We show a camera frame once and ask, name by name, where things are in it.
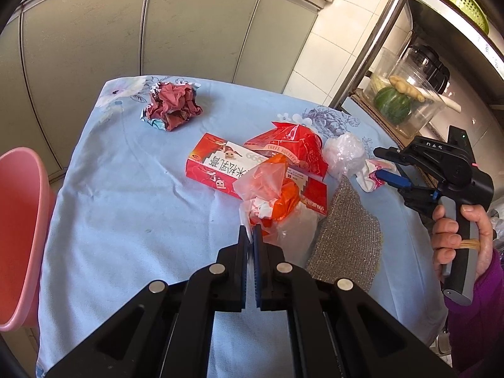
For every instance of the pink plastic bin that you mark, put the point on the pink plastic bin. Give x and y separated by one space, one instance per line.
19 224

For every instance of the grey kitchen cabinet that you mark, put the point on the grey kitchen cabinet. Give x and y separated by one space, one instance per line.
197 27

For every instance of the brown cardboard sheet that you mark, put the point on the brown cardboard sheet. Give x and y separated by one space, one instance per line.
384 128

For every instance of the white radish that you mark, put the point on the white radish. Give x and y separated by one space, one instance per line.
449 102

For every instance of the person's right forearm purple sleeve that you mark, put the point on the person's right forearm purple sleeve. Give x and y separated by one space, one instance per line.
484 315

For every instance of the dark red wrapper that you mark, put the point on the dark red wrapper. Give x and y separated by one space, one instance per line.
173 102

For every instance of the green plastic basket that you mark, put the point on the green plastic basket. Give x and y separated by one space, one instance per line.
460 0

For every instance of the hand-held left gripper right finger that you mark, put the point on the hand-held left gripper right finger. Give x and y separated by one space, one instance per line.
258 267

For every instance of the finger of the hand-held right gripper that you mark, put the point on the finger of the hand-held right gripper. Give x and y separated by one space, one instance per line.
393 179
393 154

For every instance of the clear plastic container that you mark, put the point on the clear plastic container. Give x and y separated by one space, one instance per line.
427 100

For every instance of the metal storage rack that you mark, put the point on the metal storage rack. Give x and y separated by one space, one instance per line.
390 19

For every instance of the white pink wrapper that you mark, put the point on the white pink wrapper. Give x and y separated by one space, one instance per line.
368 177

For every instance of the red snack bag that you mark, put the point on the red snack bag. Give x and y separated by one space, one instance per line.
295 145

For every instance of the ginger root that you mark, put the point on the ginger root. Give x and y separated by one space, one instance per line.
405 88

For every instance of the green squash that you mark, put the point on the green squash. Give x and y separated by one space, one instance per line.
391 106

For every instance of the orange plastic bag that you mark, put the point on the orange plastic bag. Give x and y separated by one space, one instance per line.
275 189

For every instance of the red cardboard box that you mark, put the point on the red cardboard box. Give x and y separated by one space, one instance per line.
212 165

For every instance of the crumpled clear plastic bag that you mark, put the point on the crumpled clear plastic bag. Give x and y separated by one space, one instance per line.
342 153

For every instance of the silver mesh scouring cloth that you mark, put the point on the silver mesh scouring cloth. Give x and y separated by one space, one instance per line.
346 236

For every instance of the pale green vegetable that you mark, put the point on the pale green vegetable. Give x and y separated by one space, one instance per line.
382 82

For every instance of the person's right hand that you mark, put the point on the person's right hand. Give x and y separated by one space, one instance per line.
486 240

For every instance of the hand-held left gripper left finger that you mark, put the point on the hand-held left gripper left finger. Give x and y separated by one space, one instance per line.
243 267

